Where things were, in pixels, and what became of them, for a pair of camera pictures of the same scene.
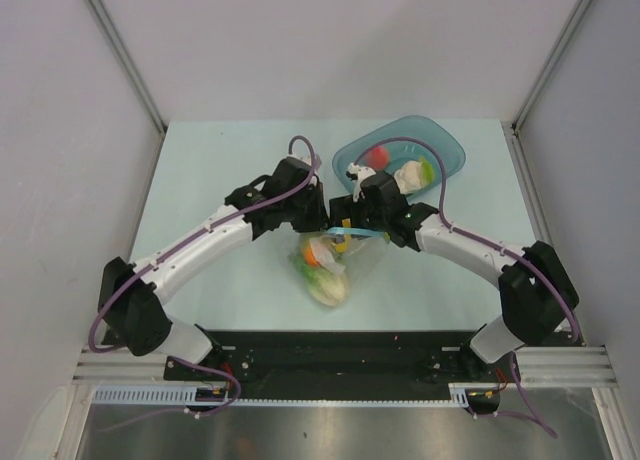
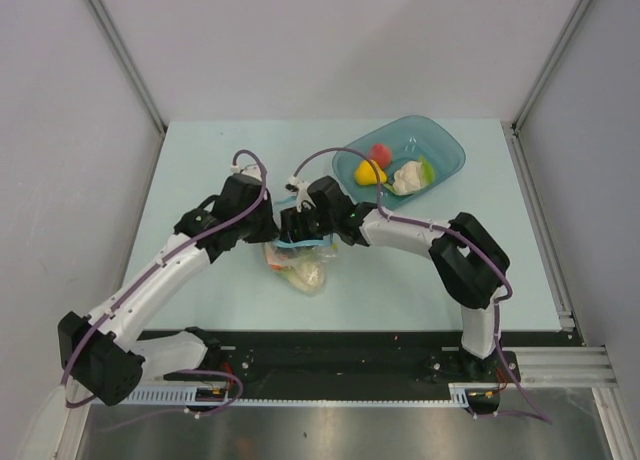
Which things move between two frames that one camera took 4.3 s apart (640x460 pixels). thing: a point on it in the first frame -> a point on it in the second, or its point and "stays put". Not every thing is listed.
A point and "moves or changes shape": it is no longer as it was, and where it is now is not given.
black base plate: x=335 y=364 stays put
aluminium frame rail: x=538 y=365 stays put
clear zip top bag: x=329 y=260 moves or changes shape
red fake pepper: x=377 y=158 stays put
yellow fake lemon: x=342 y=247 moves or changes shape
